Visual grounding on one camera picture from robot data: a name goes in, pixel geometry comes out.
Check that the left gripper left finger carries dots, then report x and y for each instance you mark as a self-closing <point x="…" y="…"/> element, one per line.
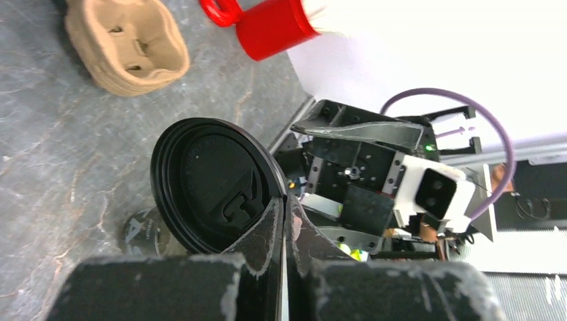
<point x="242" y="283"/>

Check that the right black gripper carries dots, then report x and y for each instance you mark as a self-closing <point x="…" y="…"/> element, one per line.
<point x="341" y="182"/>

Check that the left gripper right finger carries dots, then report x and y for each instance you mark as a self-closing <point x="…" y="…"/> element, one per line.
<point x="324" y="283"/>

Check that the black plastic cup lid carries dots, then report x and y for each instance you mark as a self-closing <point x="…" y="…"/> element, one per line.
<point x="211" y="181"/>

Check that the black paper coffee cup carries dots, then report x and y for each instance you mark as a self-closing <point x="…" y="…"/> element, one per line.
<point x="146" y="234"/>

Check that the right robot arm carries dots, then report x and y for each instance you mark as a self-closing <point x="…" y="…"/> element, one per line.
<point x="421" y="240"/>

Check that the red mug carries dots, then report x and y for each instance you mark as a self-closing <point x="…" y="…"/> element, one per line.
<point x="265" y="30"/>

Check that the cardboard cup carrier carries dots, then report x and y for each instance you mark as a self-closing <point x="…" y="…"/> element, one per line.
<point x="129" y="48"/>

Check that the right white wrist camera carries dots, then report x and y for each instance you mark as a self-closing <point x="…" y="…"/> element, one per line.
<point x="434" y="189"/>

